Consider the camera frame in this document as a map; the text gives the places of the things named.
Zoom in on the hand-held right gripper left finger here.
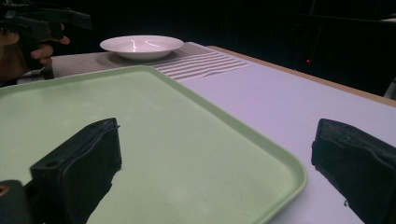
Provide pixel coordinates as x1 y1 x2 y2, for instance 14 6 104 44
29 117 122 224

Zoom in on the beige striped placemat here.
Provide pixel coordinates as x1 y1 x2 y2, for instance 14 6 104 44
17 41 253 86

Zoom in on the light green plastic tray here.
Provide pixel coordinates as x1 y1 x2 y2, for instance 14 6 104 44
0 64 309 224

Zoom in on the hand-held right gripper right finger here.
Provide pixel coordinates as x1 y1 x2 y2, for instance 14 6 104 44
311 118 396 224

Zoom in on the white shallow bowl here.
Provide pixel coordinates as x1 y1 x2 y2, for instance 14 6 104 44
99 35 185 62

